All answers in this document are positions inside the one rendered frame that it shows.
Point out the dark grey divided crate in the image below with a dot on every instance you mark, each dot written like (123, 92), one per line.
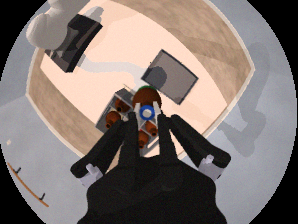
(126, 97)

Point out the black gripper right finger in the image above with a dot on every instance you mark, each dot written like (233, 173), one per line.
(209, 159)

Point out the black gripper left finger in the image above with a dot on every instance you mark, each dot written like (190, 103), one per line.
(97, 161)

